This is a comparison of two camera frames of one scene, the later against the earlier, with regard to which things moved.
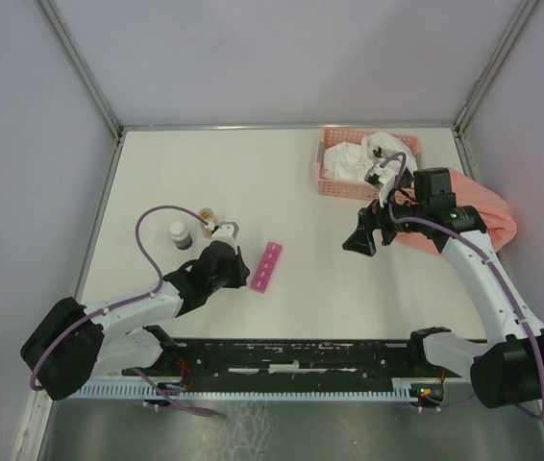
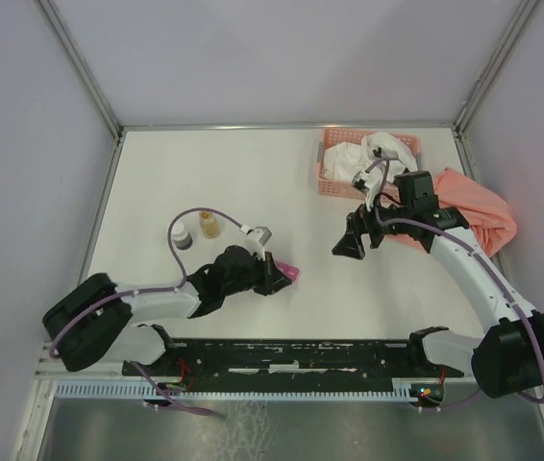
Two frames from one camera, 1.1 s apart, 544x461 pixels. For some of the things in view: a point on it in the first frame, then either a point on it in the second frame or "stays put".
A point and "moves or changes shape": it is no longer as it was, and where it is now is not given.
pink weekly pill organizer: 266,267 moves or changes shape
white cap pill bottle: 181,237 stays put
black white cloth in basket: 380,145 stays put
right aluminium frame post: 494,65 stays put
